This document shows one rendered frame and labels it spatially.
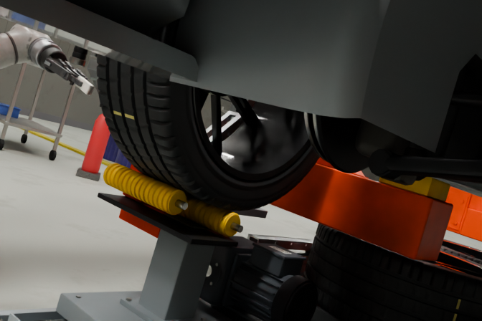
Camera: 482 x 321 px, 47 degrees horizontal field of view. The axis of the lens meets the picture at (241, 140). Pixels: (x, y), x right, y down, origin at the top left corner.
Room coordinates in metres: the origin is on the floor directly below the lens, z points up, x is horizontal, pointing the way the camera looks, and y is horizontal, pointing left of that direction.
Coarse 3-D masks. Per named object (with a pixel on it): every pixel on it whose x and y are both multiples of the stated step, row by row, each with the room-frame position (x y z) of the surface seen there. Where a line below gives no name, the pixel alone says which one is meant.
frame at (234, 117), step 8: (96, 56) 1.26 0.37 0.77; (88, 64) 1.27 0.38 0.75; (96, 64) 1.25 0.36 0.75; (96, 72) 1.25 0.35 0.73; (96, 80) 1.27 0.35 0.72; (96, 88) 1.29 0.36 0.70; (232, 104) 1.65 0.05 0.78; (232, 112) 1.63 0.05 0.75; (224, 120) 1.62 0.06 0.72; (232, 120) 1.60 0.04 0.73; (240, 120) 1.60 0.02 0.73; (208, 128) 1.59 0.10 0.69; (224, 128) 1.57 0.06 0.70; (232, 128) 1.59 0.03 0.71; (208, 136) 1.58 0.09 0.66; (224, 136) 1.57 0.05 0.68
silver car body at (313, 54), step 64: (0, 0) 0.53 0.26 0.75; (64, 0) 0.57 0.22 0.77; (128, 0) 0.68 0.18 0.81; (192, 0) 0.75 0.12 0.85; (256, 0) 0.68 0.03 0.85; (320, 0) 0.62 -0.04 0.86; (384, 0) 0.62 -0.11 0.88; (448, 0) 0.73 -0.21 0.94; (128, 64) 0.79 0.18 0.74; (192, 64) 0.72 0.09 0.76; (256, 64) 0.67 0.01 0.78; (320, 64) 0.61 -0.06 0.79; (384, 64) 0.65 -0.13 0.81; (448, 64) 0.78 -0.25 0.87; (384, 128) 0.68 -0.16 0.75
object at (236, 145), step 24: (192, 96) 1.10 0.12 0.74; (216, 96) 1.42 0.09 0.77; (216, 120) 1.44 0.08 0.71; (264, 120) 1.54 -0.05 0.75; (288, 120) 1.50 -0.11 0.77; (216, 144) 1.46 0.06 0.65; (240, 144) 1.50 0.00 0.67; (264, 144) 1.47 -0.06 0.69; (288, 144) 1.44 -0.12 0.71; (240, 168) 1.33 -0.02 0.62; (264, 168) 1.35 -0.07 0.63
